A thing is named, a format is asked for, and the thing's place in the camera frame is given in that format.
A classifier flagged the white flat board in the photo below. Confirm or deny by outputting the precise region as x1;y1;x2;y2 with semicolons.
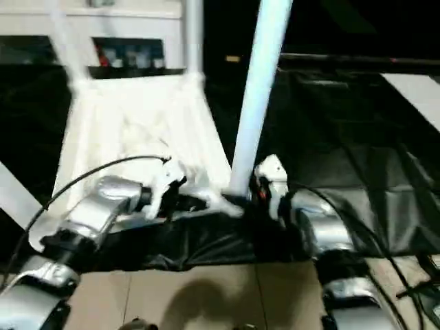
382;74;440;133

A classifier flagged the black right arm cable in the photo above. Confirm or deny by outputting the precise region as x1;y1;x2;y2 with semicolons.
289;182;428;325

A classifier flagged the white plastic table top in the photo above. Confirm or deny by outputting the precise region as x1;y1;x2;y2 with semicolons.
27;69;245;243

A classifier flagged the white cabinet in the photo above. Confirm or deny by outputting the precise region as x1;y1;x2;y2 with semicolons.
0;0;186;71

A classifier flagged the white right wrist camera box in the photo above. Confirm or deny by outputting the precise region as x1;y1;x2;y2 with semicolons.
253;154;289;221

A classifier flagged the black mat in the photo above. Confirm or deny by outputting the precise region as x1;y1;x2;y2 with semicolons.
0;62;440;272

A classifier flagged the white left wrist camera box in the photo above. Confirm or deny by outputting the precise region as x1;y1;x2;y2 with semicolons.
142;159;188;219

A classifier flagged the white plastic table leg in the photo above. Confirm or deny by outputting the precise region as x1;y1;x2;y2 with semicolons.
227;0;295;200
45;0;94;89
0;162;43;229
184;0;206;80

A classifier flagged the black floor stand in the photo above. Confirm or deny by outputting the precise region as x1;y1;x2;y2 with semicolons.
397;253;440;311

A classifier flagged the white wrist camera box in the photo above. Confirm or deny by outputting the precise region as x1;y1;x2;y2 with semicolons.
253;154;289;221
142;159;188;219

